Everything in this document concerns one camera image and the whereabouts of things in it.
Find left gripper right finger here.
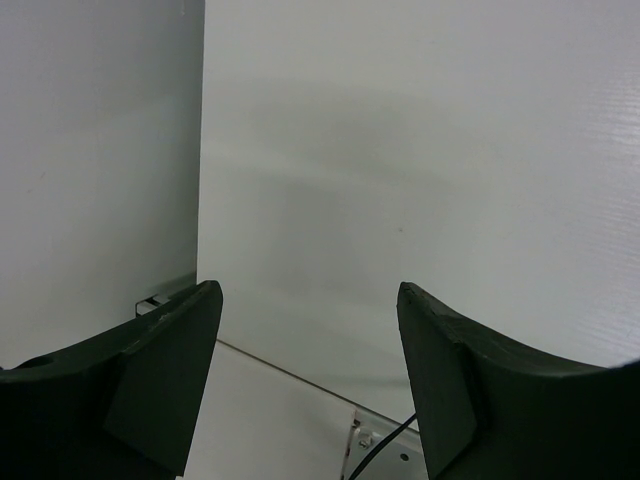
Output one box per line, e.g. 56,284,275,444
397,282,639,479

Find thin black cable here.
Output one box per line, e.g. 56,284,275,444
349,412,419,480

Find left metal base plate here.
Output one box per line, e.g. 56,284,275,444
341,408,428,480

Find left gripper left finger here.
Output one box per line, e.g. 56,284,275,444
1,280,223,479

